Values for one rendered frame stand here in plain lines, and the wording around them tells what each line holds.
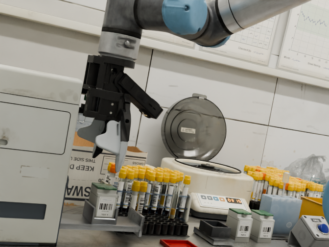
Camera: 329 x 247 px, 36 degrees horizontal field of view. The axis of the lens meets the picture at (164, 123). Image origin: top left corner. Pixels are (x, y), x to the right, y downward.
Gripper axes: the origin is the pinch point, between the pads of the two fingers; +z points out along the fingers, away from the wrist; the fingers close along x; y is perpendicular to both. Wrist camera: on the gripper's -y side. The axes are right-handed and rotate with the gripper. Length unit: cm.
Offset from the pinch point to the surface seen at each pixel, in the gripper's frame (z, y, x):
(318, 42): -45, -99, -58
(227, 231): 12.0, -30.8, -0.1
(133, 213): 9.5, -7.5, -0.6
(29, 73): -14.3, 18.4, 4.5
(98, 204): 7.3, 1.5, 2.4
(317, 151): -4, -111, -59
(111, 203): 7.0, -1.1, 2.4
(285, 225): 12, -52, -6
